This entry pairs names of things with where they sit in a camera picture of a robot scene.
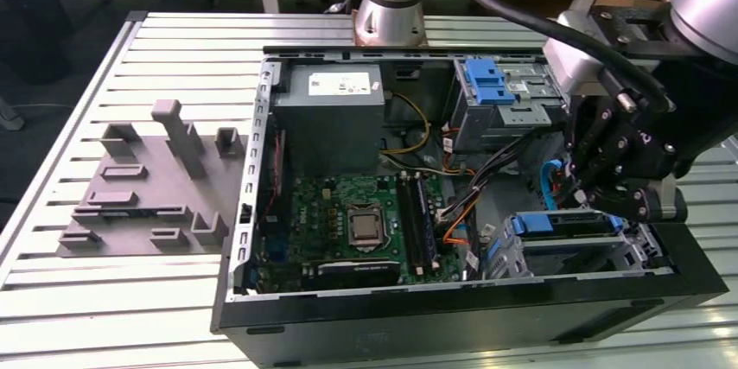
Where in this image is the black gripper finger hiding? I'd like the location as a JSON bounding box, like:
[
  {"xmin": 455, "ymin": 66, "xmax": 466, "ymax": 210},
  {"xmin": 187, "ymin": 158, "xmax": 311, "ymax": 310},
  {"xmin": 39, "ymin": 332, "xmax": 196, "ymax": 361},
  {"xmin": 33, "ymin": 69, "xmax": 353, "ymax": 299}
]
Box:
[
  {"xmin": 564, "ymin": 92, "xmax": 632, "ymax": 191},
  {"xmin": 575, "ymin": 172, "xmax": 663, "ymax": 224}
]

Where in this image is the coloured power wire black plug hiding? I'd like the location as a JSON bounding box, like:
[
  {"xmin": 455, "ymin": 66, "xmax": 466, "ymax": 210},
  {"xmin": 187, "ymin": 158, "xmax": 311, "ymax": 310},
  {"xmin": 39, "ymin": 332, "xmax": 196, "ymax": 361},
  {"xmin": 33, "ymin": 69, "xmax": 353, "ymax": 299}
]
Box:
[{"xmin": 547, "ymin": 165, "xmax": 583, "ymax": 214}]

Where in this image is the blue data wire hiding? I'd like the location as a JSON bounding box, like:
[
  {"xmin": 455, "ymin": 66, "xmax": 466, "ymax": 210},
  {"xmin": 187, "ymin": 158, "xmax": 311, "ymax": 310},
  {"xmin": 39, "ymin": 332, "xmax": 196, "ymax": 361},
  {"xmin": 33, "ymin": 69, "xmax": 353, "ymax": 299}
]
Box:
[{"xmin": 539, "ymin": 159, "xmax": 578, "ymax": 214}]

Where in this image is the silver optical drive cage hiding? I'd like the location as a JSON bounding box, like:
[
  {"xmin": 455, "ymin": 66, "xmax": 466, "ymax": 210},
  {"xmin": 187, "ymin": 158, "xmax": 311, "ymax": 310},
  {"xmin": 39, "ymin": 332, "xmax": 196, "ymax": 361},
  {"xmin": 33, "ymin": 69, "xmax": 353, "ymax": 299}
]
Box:
[{"xmin": 451, "ymin": 56, "xmax": 578, "ymax": 155}]

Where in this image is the blue plastic drive latch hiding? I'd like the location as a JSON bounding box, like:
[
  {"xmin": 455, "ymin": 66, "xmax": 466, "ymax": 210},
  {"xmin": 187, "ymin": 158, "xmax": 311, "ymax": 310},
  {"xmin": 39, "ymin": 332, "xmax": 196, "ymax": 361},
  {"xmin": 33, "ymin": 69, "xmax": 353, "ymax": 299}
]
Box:
[{"xmin": 464, "ymin": 59, "xmax": 515, "ymax": 107}]

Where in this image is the RAM stick with blue label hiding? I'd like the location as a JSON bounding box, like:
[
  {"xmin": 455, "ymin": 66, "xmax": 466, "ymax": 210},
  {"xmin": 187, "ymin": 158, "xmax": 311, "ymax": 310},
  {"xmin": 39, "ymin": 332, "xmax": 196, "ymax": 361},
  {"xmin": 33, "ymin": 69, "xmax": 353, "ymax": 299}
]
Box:
[{"xmin": 415, "ymin": 176, "xmax": 440, "ymax": 260}]

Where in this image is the black RAM slot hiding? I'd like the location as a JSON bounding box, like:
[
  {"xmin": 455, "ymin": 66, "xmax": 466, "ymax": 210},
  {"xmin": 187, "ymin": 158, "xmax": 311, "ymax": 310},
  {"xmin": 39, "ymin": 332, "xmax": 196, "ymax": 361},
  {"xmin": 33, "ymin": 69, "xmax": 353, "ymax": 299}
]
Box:
[{"xmin": 395, "ymin": 172, "xmax": 427, "ymax": 276}]

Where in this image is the CPU socket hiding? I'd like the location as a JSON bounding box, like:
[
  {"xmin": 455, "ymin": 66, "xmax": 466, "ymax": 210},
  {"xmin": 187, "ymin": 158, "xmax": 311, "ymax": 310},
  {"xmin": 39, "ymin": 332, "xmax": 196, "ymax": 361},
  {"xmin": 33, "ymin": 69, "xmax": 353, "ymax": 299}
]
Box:
[{"xmin": 340, "ymin": 203, "xmax": 388, "ymax": 254}]

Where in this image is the silver CPU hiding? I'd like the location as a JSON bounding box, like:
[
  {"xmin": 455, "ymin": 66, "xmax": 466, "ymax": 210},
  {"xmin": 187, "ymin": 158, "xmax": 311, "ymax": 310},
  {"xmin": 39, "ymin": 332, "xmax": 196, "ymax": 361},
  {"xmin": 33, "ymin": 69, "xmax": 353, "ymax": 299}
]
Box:
[{"xmin": 347, "ymin": 212, "xmax": 383, "ymax": 240}]

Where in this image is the grey power supply unit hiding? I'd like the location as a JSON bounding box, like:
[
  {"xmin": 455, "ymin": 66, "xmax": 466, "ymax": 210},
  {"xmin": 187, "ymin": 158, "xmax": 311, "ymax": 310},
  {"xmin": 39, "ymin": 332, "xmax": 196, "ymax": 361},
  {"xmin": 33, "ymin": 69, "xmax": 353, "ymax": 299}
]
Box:
[{"xmin": 268, "ymin": 61, "xmax": 386, "ymax": 176}]

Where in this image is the black open PC case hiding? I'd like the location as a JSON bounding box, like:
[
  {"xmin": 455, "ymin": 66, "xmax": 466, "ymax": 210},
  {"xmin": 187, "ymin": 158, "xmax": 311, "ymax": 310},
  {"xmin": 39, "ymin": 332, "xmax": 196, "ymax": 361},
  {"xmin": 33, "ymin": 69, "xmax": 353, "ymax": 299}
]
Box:
[{"xmin": 207, "ymin": 43, "xmax": 728, "ymax": 368}]

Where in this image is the green motherboard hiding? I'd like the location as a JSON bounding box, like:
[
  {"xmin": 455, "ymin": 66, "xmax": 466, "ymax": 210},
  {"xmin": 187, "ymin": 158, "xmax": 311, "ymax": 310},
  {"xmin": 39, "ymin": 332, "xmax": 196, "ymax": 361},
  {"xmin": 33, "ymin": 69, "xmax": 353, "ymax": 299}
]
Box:
[{"xmin": 252, "ymin": 172, "xmax": 466, "ymax": 291}]

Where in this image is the black graphics card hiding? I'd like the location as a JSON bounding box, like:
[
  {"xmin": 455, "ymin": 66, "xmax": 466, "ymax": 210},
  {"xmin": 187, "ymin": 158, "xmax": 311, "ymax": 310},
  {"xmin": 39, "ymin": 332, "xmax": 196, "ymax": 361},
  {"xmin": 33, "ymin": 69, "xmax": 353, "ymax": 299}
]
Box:
[{"xmin": 299, "ymin": 258, "xmax": 400, "ymax": 289}]

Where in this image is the grey parts rack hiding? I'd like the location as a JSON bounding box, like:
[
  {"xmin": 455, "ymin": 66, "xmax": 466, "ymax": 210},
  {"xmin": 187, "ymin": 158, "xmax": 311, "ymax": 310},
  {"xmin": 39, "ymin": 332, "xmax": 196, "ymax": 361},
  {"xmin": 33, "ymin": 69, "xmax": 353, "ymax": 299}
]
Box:
[{"xmin": 55, "ymin": 99, "xmax": 251, "ymax": 260}]

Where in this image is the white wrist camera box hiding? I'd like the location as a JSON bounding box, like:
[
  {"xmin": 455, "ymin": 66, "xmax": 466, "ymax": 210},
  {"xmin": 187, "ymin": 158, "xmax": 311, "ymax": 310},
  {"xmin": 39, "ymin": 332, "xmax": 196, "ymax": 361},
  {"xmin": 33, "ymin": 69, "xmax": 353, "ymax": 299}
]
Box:
[{"xmin": 543, "ymin": 10, "xmax": 614, "ymax": 97}]

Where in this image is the black wire bundle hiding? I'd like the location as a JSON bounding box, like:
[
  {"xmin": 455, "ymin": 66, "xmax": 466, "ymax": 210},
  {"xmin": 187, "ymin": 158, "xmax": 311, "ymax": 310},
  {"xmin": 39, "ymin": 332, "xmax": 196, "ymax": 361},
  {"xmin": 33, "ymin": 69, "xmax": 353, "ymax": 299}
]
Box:
[{"xmin": 446, "ymin": 121, "xmax": 570, "ymax": 219}]

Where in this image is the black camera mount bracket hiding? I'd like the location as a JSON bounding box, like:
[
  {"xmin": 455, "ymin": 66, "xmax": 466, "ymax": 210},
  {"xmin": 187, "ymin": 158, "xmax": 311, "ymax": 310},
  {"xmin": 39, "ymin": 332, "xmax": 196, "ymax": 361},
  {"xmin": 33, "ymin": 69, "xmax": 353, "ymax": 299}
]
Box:
[{"xmin": 590, "ymin": 4, "xmax": 679, "ymax": 59}]

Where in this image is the yellow wire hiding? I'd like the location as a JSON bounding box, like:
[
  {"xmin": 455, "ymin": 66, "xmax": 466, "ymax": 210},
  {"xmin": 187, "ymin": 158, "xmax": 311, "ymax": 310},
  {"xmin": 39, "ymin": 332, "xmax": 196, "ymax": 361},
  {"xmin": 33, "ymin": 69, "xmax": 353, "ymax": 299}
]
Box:
[{"xmin": 378, "ymin": 91, "xmax": 432, "ymax": 157}]

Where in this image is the orange wire bundle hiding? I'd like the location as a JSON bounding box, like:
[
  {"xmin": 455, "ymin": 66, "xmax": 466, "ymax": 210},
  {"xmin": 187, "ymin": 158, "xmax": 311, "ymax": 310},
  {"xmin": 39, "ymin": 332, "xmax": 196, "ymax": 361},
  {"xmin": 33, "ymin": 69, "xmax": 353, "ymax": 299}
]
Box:
[{"xmin": 440, "ymin": 195, "xmax": 483, "ymax": 245}]

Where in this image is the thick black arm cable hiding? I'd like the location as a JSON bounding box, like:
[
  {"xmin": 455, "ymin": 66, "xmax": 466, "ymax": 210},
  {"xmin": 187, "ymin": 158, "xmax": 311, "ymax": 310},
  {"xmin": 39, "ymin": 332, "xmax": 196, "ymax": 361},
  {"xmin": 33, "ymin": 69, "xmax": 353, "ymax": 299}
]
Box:
[{"xmin": 454, "ymin": 0, "xmax": 676, "ymax": 113}]

